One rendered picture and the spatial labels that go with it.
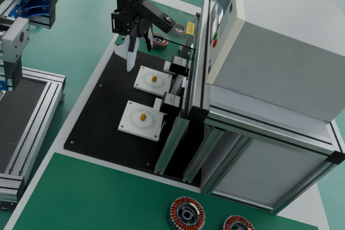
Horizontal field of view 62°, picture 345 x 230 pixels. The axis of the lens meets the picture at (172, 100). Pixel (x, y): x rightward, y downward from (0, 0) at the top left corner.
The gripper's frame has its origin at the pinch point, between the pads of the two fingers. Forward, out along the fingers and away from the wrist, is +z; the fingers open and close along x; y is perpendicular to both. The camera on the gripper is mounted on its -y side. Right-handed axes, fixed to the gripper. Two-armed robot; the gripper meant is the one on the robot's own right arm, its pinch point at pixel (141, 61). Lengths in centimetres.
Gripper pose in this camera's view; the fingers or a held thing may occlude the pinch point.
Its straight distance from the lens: 83.9
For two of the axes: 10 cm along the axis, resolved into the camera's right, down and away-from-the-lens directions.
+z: -0.6, 8.3, 5.5
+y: -9.5, -2.2, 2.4
